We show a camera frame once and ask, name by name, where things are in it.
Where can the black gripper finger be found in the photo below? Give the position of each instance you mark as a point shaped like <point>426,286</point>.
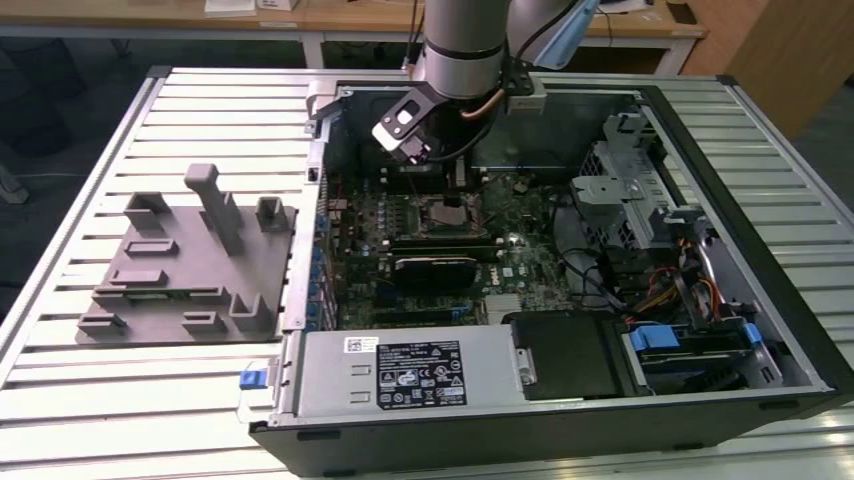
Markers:
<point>456,197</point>

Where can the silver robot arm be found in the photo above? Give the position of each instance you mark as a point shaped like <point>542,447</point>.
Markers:
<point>468,45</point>

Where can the CPU socket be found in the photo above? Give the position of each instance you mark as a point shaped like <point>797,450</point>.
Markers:
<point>422,228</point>

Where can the green motherboard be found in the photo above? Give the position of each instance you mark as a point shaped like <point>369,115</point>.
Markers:
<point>534,235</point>

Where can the black graphics card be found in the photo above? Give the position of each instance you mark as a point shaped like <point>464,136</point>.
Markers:
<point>434,272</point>

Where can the silver drive cage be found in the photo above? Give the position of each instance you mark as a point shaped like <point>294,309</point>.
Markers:
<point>601,200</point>

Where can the silver chipset heatsink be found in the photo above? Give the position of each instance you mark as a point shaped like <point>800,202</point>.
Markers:
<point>504,304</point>

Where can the white barcode sticker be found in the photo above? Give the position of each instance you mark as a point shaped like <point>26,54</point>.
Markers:
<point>361,345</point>

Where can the black plastic shroud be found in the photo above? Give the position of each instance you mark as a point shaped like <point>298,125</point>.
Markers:
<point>568,355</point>

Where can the black power supply label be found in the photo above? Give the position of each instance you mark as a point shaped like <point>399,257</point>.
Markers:
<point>421,375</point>

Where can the hard disk in blue carrier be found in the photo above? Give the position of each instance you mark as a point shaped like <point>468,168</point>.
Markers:
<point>654,340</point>

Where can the white box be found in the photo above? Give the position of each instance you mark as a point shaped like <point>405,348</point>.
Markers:
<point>230,6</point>

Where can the silver power supply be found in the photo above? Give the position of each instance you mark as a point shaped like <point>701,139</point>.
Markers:
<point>321,380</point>

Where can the grey parts rack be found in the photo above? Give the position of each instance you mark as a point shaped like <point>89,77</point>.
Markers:
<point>194,280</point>

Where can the black phone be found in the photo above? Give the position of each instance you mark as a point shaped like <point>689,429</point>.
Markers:
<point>682,12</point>

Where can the blue case latch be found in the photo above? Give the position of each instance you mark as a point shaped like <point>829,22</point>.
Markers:
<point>254,379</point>

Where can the wooden desk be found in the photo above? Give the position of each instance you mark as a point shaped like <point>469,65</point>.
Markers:
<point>167,20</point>

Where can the black PC case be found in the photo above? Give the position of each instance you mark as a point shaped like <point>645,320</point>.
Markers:
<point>534,440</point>

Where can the wooden cabinet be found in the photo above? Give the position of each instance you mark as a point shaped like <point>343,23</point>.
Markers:
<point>788,60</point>

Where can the black office chair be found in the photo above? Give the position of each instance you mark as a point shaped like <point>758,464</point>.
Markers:
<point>41,90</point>

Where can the white furniture leg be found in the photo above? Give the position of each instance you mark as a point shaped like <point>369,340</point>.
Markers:
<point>14,187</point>

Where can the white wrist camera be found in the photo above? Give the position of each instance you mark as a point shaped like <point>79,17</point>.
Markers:
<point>403,125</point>

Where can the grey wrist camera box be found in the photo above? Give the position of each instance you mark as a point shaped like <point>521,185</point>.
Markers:
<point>525,97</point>

